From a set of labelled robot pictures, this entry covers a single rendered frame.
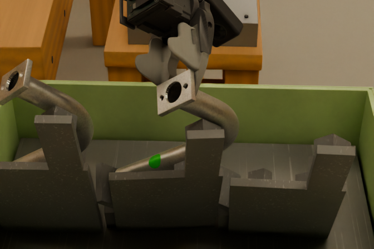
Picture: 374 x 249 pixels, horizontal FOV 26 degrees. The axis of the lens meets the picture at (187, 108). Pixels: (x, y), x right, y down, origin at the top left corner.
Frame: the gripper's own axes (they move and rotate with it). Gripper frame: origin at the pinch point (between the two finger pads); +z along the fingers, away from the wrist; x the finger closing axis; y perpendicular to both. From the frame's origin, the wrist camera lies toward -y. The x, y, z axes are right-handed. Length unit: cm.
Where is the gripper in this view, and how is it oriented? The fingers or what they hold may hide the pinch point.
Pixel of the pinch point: (185, 94)
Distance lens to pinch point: 96.4
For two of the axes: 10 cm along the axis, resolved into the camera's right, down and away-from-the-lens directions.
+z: 0.5, 8.9, -4.5
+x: 7.2, -3.4, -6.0
